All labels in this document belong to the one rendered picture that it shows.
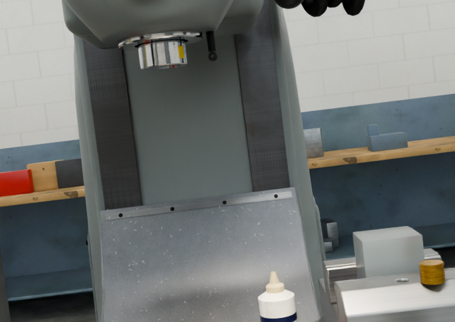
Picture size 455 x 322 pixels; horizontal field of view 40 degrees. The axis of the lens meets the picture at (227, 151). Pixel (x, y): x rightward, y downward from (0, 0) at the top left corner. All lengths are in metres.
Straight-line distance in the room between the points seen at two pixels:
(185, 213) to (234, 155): 0.12
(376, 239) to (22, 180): 3.93
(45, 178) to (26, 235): 0.74
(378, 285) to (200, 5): 0.31
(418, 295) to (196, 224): 0.48
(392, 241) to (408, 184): 4.43
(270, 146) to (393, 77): 4.05
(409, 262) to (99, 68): 0.59
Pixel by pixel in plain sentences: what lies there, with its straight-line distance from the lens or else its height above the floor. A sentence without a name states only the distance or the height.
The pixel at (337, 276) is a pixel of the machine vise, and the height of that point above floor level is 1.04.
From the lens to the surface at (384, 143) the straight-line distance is 4.35.
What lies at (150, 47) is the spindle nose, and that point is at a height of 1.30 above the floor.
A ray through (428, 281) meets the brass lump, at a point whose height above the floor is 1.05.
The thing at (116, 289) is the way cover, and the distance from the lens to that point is 0.99.
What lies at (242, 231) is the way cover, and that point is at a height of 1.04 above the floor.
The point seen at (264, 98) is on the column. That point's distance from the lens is 1.01.
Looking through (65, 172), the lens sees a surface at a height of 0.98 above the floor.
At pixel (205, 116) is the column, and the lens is 1.01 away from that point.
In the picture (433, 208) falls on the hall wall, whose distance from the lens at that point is 5.16.
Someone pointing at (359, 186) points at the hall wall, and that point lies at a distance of 4.98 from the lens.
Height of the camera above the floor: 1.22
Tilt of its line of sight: 3 degrees down
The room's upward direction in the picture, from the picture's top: 7 degrees counter-clockwise
